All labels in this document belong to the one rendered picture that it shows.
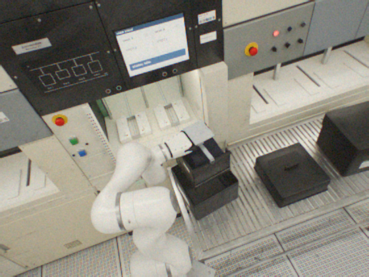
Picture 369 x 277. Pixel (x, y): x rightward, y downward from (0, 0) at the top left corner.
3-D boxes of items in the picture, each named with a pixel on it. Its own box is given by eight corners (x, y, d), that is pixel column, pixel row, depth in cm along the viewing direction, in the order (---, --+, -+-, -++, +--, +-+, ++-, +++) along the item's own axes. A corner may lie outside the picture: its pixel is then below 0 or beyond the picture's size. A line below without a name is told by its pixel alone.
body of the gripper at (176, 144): (163, 149, 127) (184, 138, 129) (172, 163, 120) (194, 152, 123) (159, 138, 121) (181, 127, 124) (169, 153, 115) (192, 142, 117)
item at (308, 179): (279, 208, 149) (283, 196, 139) (252, 167, 168) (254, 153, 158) (328, 190, 152) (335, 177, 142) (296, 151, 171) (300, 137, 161)
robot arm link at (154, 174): (165, 181, 92) (171, 177, 122) (143, 139, 93) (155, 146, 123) (140, 194, 91) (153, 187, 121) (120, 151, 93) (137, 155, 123)
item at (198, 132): (176, 164, 152) (165, 125, 128) (207, 148, 156) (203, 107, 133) (198, 198, 136) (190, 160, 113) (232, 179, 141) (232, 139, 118)
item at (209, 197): (174, 183, 167) (169, 167, 154) (213, 163, 173) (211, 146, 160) (196, 221, 150) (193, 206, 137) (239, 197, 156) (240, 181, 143)
